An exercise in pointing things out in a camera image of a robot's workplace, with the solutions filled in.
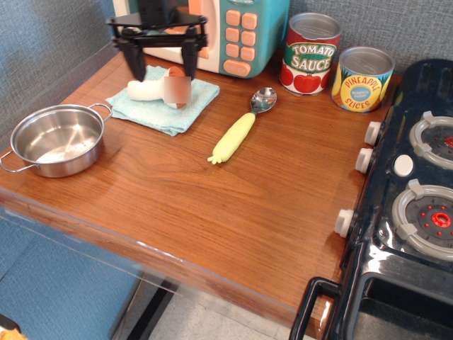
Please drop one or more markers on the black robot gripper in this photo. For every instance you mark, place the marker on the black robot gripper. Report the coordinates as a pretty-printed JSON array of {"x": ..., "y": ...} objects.
[{"x": 159, "y": 24}]

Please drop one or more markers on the plush mushroom rattle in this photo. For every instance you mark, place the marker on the plush mushroom rattle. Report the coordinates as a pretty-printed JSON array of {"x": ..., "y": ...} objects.
[{"x": 174, "y": 88}]

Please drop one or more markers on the light blue cloth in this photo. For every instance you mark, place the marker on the light blue cloth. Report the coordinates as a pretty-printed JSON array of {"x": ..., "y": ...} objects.
[{"x": 160, "y": 116}]

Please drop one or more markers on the toy teal microwave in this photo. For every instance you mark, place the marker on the toy teal microwave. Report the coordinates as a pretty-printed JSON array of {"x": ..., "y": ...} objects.
[{"x": 242, "y": 36}]

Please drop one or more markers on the small steel pot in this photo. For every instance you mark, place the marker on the small steel pot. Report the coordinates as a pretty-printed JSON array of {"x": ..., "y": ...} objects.
[{"x": 59, "y": 141}]

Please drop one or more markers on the tomato sauce can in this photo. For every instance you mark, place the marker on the tomato sauce can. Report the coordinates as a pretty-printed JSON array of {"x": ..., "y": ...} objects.
[{"x": 311, "y": 44}]

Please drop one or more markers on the pineapple slices can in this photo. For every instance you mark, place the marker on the pineapple slices can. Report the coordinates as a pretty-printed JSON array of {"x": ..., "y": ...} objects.
[{"x": 362, "y": 78}]

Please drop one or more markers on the black toy stove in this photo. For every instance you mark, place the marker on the black toy stove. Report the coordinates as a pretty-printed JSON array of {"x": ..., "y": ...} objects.
[{"x": 397, "y": 262}]

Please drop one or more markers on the spoon with yellow handle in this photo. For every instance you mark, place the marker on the spoon with yellow handle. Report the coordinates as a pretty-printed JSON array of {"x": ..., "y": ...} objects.
[{"x": 262, "y": 101}]

